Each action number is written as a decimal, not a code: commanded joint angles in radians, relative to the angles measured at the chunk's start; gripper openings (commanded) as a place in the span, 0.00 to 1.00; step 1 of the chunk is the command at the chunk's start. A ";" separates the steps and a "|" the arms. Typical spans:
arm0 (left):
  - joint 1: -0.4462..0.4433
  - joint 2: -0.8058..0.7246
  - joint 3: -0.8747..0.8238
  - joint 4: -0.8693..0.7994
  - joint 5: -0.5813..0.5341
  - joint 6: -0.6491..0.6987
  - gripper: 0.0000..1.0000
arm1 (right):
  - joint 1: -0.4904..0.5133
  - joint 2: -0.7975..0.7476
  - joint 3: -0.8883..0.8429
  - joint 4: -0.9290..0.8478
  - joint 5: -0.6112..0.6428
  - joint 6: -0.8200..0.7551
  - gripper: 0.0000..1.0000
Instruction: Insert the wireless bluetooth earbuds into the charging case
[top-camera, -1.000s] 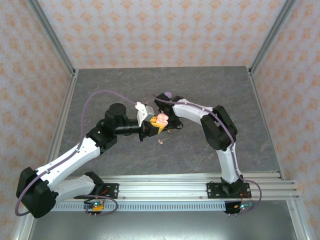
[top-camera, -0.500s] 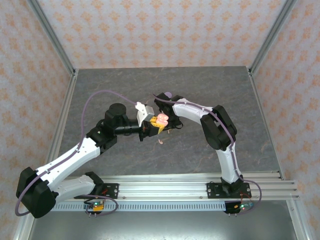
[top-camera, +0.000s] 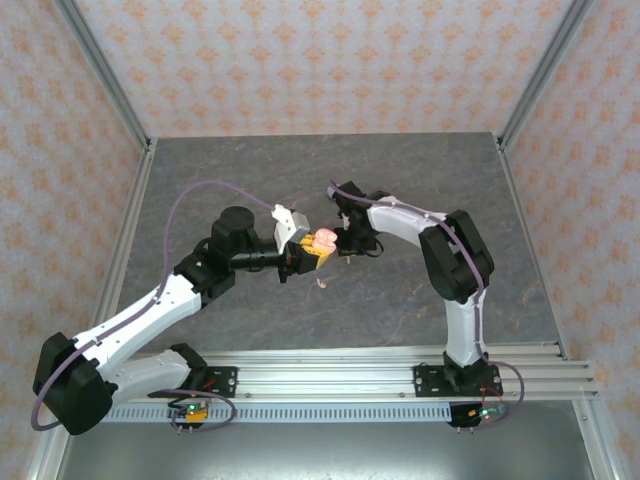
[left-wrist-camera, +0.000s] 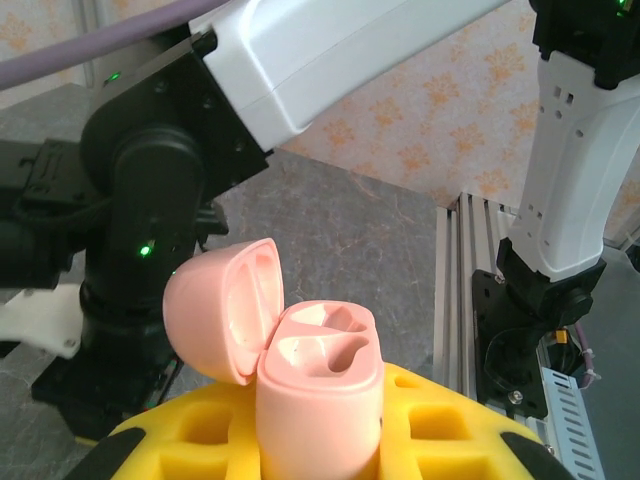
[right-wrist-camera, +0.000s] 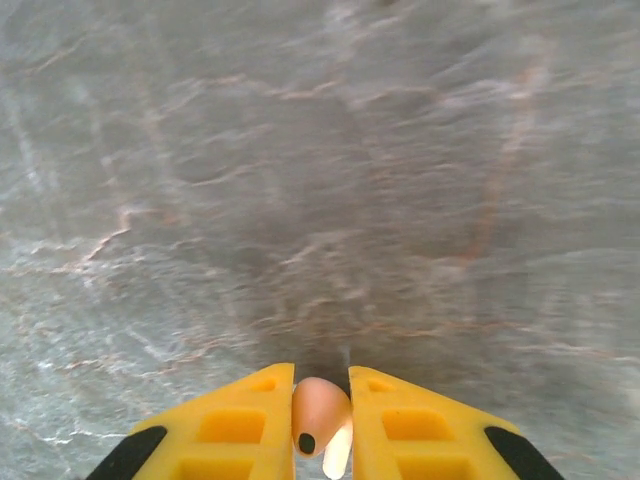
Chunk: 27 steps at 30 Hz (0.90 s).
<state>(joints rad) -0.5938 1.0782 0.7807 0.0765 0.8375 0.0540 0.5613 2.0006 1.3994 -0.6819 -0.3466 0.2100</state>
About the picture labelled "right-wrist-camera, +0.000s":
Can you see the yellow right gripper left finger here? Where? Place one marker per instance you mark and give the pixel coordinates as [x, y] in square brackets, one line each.
[235, 430]

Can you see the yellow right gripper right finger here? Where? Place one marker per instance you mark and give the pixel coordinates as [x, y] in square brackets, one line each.
[415, 430]

